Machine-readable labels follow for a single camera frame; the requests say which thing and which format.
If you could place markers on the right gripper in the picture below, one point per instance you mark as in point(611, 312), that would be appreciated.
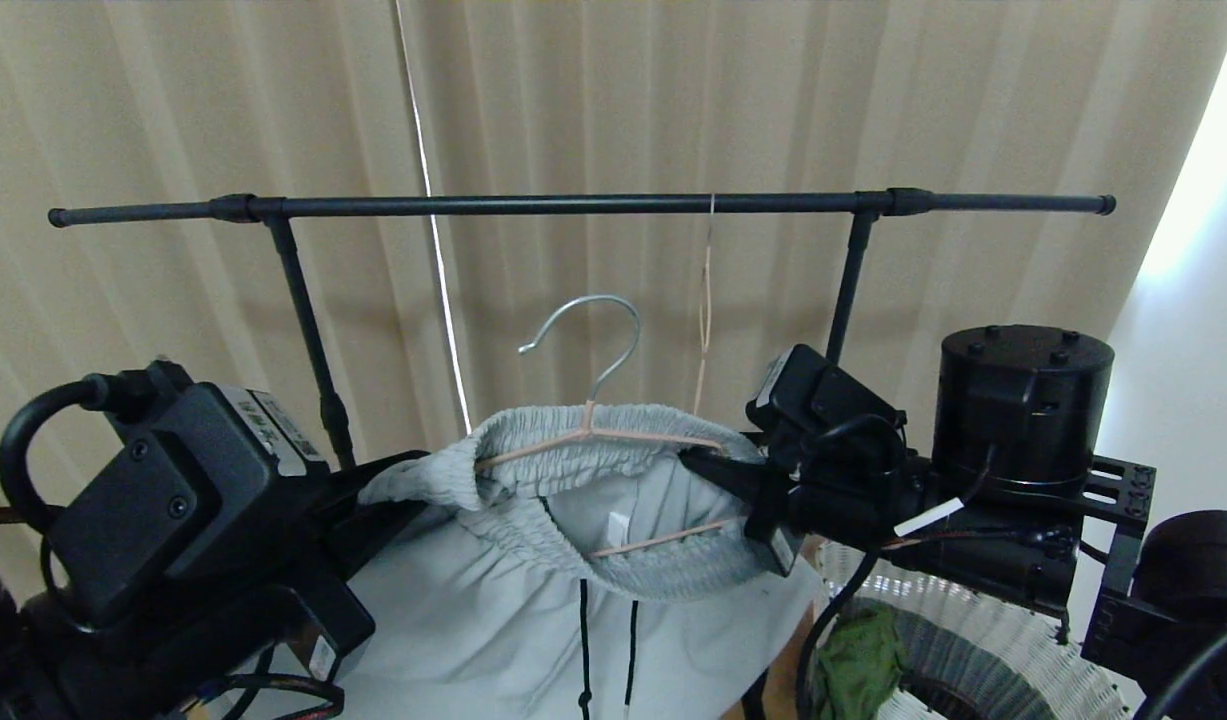
point(843, 500)

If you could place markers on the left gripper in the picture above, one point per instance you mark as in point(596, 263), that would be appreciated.
point(223, 640)

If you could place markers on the green garment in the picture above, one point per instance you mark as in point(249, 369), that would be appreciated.
point(858, 660)

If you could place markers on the pink clothes hanger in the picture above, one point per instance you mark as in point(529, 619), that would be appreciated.
point(706, 300)
point(628, 375)

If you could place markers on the pale grey shorts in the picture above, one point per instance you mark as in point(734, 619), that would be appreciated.
point(493, 620)

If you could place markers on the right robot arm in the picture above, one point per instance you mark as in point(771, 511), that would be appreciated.
point(1023, 410)

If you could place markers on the white laundry basket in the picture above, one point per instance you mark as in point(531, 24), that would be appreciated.
point(973, 620)

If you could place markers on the black clothes rack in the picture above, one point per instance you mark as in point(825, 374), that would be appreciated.
point(573, 205)

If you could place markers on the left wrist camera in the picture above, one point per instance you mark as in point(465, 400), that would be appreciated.
point(173, 500)

